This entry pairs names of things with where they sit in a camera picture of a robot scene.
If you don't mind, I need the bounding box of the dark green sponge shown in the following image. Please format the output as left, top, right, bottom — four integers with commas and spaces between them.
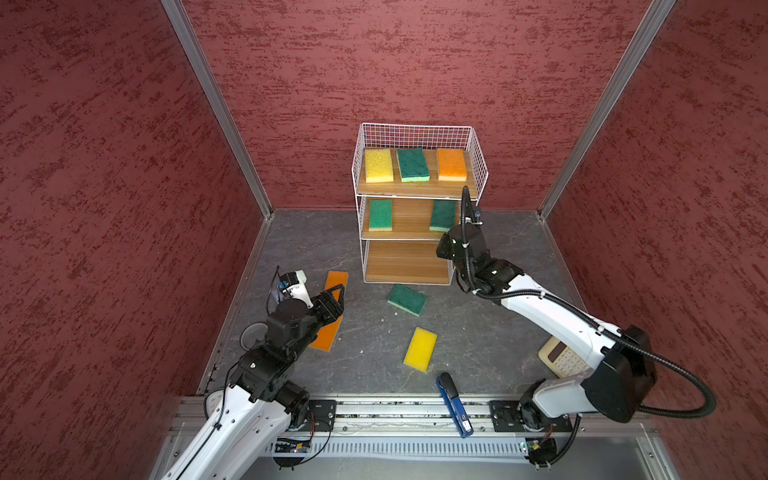
397, 149, 431, 183
387, 284, 427, 316
429, 200, 457, 233

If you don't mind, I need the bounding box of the orange sponge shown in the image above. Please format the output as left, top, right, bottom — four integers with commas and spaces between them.
436, 149, 468, 182
324, 271, 349, 289
310, 316, 343, 352

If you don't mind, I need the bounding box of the white wire shelf rack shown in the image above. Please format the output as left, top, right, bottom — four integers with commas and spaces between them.
351, 122, 488, 286

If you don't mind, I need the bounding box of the bright green sponge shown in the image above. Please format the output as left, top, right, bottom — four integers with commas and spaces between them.
368, 199, 393, 232

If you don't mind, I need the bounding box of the yellow sponge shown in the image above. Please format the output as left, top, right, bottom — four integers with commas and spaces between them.
403, 327, 438, 373
364, 149, 394, 184

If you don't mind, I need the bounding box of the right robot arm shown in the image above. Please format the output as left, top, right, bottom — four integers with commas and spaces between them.
436, 225, 716, 429

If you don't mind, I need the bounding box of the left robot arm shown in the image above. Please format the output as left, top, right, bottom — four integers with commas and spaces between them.
163, 284, 345, 479

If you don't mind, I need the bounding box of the middle wooden shelf board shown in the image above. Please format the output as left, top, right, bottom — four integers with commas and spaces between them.
359, 197, 444, 241

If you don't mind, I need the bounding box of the wooden shelf board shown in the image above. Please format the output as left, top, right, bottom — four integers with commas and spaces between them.
364, 240, 452, 285
359, 197, 444, 241
355, 149, 484, 201

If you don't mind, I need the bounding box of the bottom wooden shelf board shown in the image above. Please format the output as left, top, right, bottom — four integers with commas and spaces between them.
364, 240, 452, 285

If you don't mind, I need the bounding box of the top wooden shelf board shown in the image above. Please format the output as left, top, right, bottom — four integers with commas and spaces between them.
355, 149, 484, 201

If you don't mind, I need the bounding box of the black tape roll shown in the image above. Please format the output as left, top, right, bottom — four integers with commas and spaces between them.
239, 323, 268, 351

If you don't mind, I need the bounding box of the dark green sponge top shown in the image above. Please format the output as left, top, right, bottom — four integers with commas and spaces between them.
387, 284, 427, 316

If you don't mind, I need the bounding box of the teal alarm clock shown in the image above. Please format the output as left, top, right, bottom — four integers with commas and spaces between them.
203, 389, 224, 418

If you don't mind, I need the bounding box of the left circuit board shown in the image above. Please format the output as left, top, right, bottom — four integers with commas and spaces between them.
274, 438, 313, 455

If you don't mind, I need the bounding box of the circuit board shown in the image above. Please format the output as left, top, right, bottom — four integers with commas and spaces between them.
274, 438, 313, 455
526, 438, 558, 464

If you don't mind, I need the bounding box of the blue black stapler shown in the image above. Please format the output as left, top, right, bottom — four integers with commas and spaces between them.
436, 372, 474, 438

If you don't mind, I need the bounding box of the beige calculator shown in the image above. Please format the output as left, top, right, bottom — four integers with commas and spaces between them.
538, 336, 591, 378

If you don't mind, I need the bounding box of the right circuit board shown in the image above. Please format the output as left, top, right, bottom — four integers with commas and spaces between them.
526, 438, 558, 464

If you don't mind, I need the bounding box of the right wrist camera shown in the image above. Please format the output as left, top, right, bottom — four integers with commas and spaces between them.
461, 201, 483, 226

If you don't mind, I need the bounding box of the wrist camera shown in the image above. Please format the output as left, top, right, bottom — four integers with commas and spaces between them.
276, 270, 313, 308
461, 201, 483, 226

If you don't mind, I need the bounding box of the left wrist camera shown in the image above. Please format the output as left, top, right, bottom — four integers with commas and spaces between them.
276, 270, 313, 308

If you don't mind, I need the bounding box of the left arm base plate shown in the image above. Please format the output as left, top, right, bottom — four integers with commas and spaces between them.
298, 399, 338, 432

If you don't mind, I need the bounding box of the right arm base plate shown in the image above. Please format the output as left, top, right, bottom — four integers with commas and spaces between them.
488, 400, 573, 434

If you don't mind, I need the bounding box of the aluminium mounting rail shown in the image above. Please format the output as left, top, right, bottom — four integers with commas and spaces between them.
173, 394, 655, 438

